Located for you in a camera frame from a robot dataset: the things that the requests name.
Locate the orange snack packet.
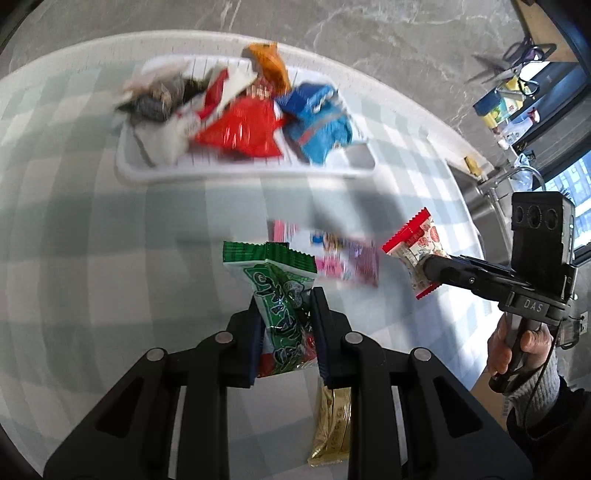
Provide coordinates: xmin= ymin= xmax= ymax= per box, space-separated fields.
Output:
xmin=246 ymin=42 xmax=291 ymax=95

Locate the green seaweed snack packet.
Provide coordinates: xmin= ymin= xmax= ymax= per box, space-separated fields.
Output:
xmin=222 ymin=241 xmax=318 ymax=377

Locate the right hand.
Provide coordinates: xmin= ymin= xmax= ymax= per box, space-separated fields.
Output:
xmin=487 ymin=314 xmax=554 ymax=376

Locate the red shiny snack packet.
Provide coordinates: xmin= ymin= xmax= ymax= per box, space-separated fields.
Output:
xmin=194 ymin=96 xmax=284 ymax=158

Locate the white red snack packet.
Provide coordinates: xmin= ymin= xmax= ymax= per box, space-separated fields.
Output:
xmin=122 ymin=60 xmax=257 ymax=168

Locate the white plastic tray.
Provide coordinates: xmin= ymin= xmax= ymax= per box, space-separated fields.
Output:
xmin=115 ymin=65 xmax=378 ymax=184

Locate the grey sleeve forearm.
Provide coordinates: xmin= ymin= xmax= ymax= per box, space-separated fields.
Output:
xmin=505 ymin=354 xmax=591 ymax=480

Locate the gold snack packet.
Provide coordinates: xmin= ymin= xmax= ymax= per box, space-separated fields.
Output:
xmin=308 ymin=386 xmax=352 ymax=468

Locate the steel sink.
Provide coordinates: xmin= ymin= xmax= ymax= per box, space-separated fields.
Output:
xmin=451 ymin=166 xmax=546 ymax=266

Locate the pink cartoon snack packet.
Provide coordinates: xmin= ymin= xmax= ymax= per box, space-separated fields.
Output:
xmin=270 ymin=220 xmax=379 ymax=287

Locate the light blue snack packet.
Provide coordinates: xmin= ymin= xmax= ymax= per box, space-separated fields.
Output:
xmin=274 ymin=82 xmax=353 ymax=165

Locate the red white small packet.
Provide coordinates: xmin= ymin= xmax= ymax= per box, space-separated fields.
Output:
xmin=382 ymin=208 xmax=449 ymax=299

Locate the black snack packet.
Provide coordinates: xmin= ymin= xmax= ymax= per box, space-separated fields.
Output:
xmin=115 ymin=75 xmax=208 ymax=123

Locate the green check tablecloth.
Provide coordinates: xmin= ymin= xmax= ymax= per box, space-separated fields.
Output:
xmin=1 ymin=31 xmax=482 ymax=471

